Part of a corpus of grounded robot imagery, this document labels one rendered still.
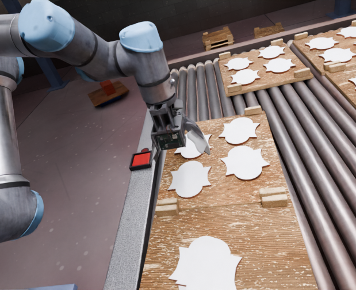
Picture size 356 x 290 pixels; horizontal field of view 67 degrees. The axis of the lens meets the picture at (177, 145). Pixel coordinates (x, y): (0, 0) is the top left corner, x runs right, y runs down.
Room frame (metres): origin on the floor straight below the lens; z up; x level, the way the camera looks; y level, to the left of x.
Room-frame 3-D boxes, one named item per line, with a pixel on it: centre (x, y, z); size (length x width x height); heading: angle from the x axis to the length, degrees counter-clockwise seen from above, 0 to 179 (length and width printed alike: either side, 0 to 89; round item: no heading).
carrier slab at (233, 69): (1.17, -0.48, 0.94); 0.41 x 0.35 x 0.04; 167
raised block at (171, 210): (0.48, 0.08, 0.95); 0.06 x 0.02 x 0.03; 73
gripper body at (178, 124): (0.55, 0.01, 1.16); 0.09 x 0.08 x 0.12; 163
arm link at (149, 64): (0.56, 0.01, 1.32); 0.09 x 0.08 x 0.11; 64
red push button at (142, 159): (0.77, 0.14, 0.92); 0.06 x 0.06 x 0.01; 77
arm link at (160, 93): (0.56, 0.00, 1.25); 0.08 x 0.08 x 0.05
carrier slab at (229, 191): (0.65, -0.11, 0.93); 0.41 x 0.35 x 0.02; 163
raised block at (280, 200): (0.41, -0.18, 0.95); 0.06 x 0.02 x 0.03; 73
